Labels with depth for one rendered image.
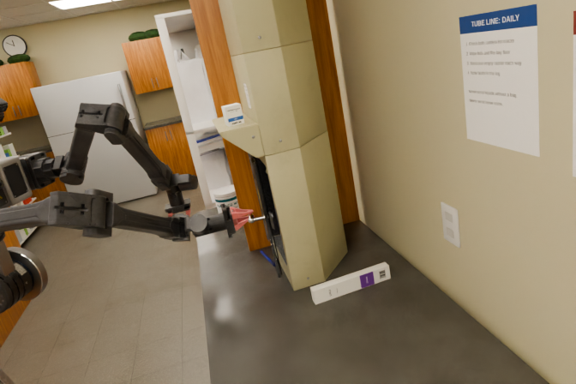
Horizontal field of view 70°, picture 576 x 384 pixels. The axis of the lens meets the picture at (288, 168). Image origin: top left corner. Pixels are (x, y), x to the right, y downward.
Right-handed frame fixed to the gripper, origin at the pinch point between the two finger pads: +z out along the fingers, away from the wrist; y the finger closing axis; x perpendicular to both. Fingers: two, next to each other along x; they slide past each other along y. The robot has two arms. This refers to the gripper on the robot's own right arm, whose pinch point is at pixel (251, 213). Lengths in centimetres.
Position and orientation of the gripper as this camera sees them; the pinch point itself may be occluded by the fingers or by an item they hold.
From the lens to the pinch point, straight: 140.3
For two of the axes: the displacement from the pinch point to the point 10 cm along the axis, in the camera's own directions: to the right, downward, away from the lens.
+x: -2.4, -2.3, 9.4
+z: 9.5, -2.4, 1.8
